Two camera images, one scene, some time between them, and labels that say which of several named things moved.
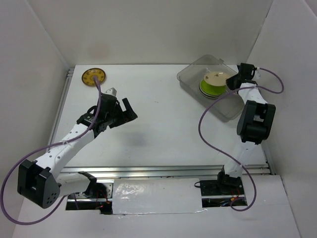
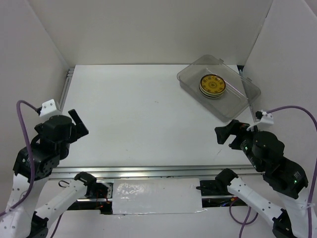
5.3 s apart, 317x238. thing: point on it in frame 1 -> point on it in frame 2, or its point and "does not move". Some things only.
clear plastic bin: x=204 y=80 does not move
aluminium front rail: x=250 y=172 does not move
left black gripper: x=129 y=114 -> x=80 y=127
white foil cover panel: x=158 y=196 does not move
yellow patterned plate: x=87 y=76 -> x=213 y=84
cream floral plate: x=216 y=78 -> x=210 y=95
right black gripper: x=229 y=82 -> x=222 y=132
